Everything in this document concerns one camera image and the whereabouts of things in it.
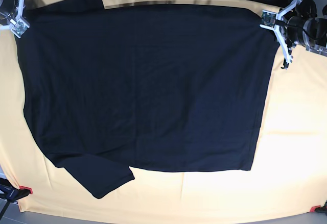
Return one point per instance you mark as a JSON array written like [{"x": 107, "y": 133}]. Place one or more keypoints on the black T-shirt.
[{"x": 172, "y": 88}]

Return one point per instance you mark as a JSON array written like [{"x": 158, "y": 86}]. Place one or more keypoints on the red black clamp right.
[{"x": 320, "y": 209}]

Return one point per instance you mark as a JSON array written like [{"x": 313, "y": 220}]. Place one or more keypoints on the red black clamp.
[
  {"x": 320, "y": 209},
  {"x": 12, "y": 194}
]

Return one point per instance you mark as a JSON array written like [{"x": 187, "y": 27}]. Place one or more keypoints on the yellow table cloth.
[{"x": 288, "y": 176}]

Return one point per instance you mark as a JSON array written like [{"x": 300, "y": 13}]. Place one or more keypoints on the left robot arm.
[{"x": 315, "y": 10}]

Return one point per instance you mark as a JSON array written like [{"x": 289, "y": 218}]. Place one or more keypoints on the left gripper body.
[{"x": 295, "y": 31}]

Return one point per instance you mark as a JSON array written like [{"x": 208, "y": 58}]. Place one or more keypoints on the red black clamp left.
[{"x": 12, "y": 194}]

